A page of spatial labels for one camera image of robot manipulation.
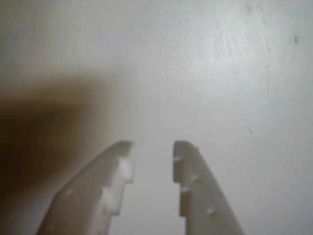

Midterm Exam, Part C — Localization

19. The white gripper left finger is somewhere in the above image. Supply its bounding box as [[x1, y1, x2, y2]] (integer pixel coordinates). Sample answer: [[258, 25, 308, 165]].
[[36, 141, 134, 235]]

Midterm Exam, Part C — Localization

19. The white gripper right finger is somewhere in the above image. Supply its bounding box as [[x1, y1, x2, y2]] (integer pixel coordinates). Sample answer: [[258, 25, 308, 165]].
[[172, 141, 245, 235]]

